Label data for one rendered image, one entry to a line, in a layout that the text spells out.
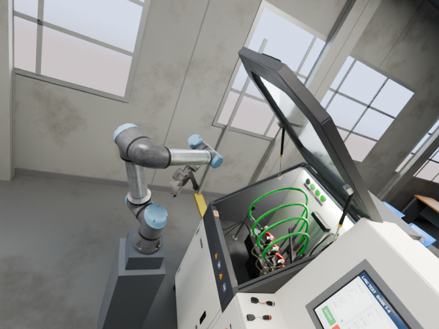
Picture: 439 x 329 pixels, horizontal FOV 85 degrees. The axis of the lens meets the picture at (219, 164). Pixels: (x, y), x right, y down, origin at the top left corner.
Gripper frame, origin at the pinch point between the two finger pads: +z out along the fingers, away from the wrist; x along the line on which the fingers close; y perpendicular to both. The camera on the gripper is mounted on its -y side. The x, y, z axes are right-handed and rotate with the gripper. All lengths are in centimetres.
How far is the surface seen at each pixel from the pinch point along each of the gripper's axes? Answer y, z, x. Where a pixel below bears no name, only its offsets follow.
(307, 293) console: -79, -1, 19
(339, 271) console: -80, -16, 30
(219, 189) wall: -17, -57, -212
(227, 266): -46.7, 11.9, -4.3
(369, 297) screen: -87, -12, 42
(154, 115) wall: 87, -61, -110
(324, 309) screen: -83, 0, 27
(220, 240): -37.0, 3.0, -16.5
